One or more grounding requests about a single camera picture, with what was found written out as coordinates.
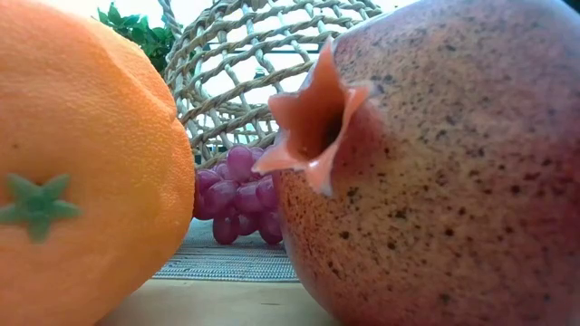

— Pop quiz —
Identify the grey woven placemat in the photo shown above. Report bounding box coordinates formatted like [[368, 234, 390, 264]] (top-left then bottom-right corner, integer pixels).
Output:
[[152, 217, 300, 283]]

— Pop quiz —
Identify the purple grape bunch with leaf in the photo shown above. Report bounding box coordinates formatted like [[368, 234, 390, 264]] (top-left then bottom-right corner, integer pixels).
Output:
[[193, 144, 285, 246]]

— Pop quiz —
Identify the woven wicker basket with handles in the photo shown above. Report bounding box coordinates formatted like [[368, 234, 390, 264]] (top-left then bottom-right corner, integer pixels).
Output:
[[157, 0, 384, 169]]

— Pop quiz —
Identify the green leafy artificial plant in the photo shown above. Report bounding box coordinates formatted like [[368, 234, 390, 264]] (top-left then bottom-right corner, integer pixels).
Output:
[[97, 2, 185, 76]]

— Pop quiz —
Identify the orange plastic orange fruit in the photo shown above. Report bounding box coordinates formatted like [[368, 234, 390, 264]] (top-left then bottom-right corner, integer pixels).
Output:
[[0, 0, 197, 326]]

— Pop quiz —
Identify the speckled red pomegranate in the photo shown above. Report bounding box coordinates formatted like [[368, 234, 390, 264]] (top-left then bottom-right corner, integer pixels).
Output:
[[251, 0, 580, 326]]

